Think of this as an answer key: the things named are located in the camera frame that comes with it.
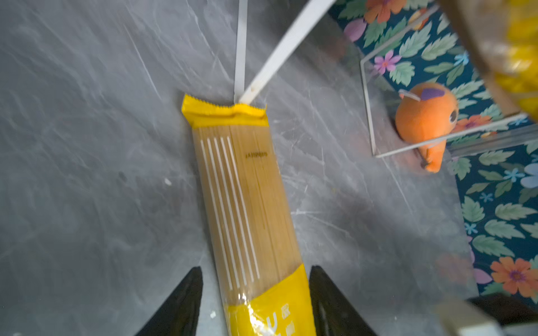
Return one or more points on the yellow wooden two-tier shelf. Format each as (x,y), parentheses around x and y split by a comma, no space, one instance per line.
(300,28)

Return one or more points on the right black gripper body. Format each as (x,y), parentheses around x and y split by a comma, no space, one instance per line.
(506,310)

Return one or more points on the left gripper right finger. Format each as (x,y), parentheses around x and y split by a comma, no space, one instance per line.
(333,313)

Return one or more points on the orange fish plush toy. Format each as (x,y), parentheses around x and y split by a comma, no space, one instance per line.
(427,111)

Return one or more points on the yellow pasta bag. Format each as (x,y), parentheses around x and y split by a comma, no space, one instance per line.
(501,38)
(263,282)

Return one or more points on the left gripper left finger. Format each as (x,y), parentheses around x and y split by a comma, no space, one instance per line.
(179,313)

